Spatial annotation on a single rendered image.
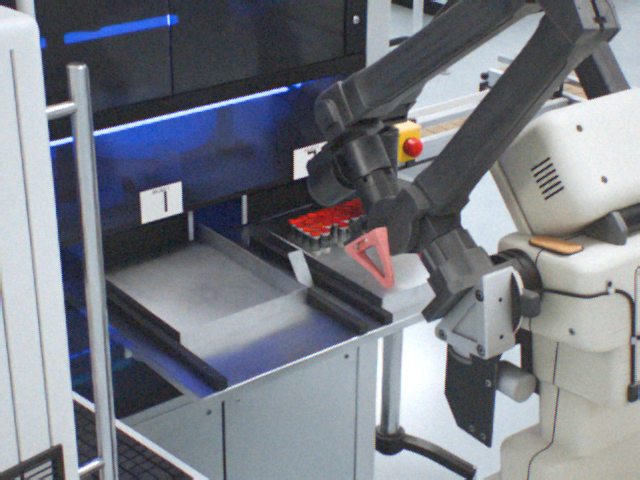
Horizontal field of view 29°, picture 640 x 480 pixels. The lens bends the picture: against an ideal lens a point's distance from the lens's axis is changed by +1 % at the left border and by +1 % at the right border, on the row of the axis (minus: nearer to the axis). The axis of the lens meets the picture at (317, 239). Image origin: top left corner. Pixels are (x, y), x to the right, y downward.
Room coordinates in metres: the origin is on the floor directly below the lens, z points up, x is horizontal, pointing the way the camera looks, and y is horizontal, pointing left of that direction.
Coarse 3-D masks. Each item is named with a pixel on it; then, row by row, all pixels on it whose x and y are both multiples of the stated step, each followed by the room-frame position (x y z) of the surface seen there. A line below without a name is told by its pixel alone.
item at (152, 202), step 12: (144, 192) 1.99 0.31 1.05; (156, 192) 2.01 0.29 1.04; (168, 192) 2.02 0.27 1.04; (180, 192) 2.04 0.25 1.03; (144, 204) 1.99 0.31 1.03; (156, 204) 2.01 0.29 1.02; (168, 204) 2.02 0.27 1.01; (180, 204) 2.04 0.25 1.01; (144, 216) 1.99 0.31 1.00; (156, 216) 2.01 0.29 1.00
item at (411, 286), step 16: (272, 240) 2.11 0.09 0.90; (304, 256) 2.03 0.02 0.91; (320, 256) 2.08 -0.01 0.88; (336, 256) 2.08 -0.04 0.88; (400, 256) 2.08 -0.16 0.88; (416, 256) 2.08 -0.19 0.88; (336, 272) 1.95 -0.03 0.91; (352, 272) 2.02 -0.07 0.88; (368, 272) 2.02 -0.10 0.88; (384, 272) 2.02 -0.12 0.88; (400, 272) 2.02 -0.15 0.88; (416, 272) 2.02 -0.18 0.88; (352, 288) 1.92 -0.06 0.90; (368, 288) 1.95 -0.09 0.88; (384, 288) 1.95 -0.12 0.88; (400, 288) 1.95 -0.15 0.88; (416, 288) 1.90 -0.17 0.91; (384, 304) 1.86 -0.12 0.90; (400, 304) 1.88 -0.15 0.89
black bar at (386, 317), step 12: (252, 240) 2.12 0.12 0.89; (264, 240) 2.11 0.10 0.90; (264, 252) 2.09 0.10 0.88; (276, 252) 2.06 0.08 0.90; (288, 252) 2.06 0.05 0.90; (288, 264) 2.03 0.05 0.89; (312, 276) 1.98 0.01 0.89; (324, 276) 1.96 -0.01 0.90; (324, 288) 1.95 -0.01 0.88; (336, 288) 1.92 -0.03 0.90; (348, 288) 1.92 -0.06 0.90; (348, 300) 1.89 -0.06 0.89; (360, 300) 1.87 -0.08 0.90; (372, 312) 1.84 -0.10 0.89; (384, 312) 1.83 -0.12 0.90; (384, 324) 1.82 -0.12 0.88
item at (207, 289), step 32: (160, 256) 2.07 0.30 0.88; (192, 256) 2.08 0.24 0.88; (224, 256) 2.08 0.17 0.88; (256, 256) 2.01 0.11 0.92; (128, 288) 1.94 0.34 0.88; (160, 288) 1.94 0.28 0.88; (192, 288) 1.95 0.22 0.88; (224, 288) 1.95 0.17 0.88; (256, 288) 1.95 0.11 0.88; (288, 288) 1.93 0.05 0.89; (160, 320) 1.78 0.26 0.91; (192, 320) 1.83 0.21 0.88; (224, 320) 1.78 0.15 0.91; (256, 320) 1.82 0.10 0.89
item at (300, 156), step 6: (318, 144) 2.23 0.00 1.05; (300, 150) 2.21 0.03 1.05; (306, 150) 2.22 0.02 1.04; (312, 150) 2.23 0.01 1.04; (318, 150) 2.23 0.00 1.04; (294, 156) 2.20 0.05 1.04; (300, 156) 2.21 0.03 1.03; (306, 156) 2.22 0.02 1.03; (312, 156) 2.23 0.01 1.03; (294, 162) 2.20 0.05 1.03; (300, 162) 2.21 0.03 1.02; (306, 162) 2.22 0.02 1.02; (294, 168) 2.20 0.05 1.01; (300, 168) 2.21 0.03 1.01; (294, 174) 2.20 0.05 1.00; (300, 174) 2.21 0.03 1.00; (306, 174) 2.22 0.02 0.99
